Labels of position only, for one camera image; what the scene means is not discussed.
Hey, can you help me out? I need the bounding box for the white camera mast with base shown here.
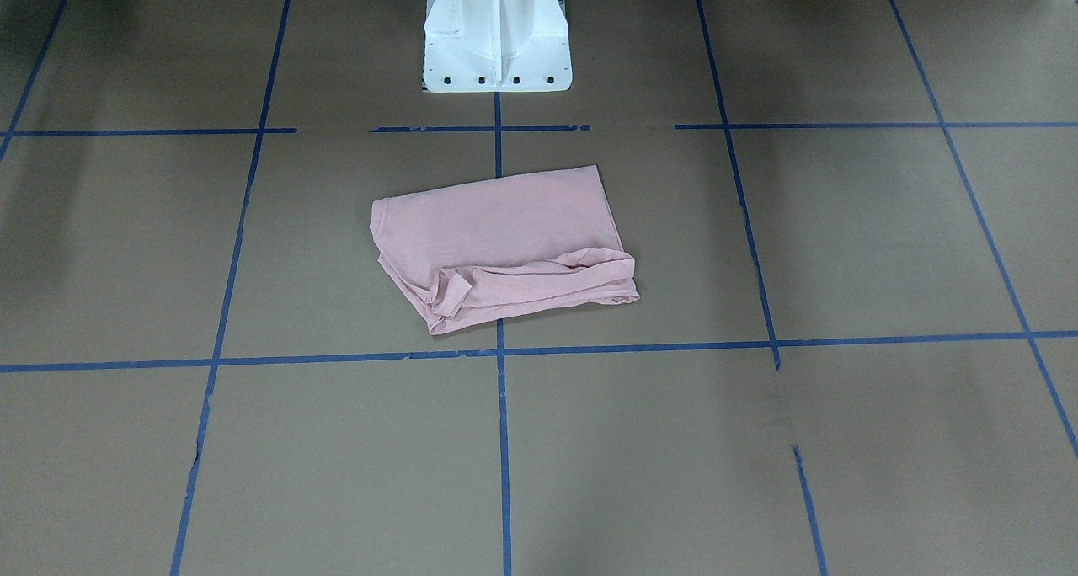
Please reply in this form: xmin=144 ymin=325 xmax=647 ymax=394
xmin=421 ymin=0 xmax=573 ymax=93

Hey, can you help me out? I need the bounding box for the pink Snoopy t-shirt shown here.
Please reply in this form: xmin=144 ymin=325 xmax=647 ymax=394
xmin=370 ymin=165 xmax=640 ymax=337

